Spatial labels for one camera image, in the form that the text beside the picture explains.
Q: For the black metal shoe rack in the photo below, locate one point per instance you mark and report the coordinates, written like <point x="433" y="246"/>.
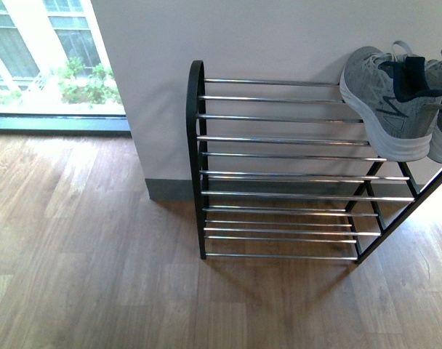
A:
<point x="269" y="169"/>

